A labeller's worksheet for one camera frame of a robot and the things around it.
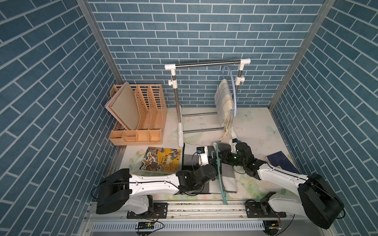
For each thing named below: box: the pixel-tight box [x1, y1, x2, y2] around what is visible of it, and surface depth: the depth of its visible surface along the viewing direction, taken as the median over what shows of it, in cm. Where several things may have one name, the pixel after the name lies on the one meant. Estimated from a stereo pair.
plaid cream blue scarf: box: [214, 78, 234, 141], surface depth 90 cm
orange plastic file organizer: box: [108, 83, 168, 146], surface depth 100 cm
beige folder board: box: [104, 81, 141, 131], surface depth 98 cm
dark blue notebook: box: [266, 150, 299, 174], surface depth 93 cm
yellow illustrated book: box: [139, 146, 182, 173], surface depth 93 cm
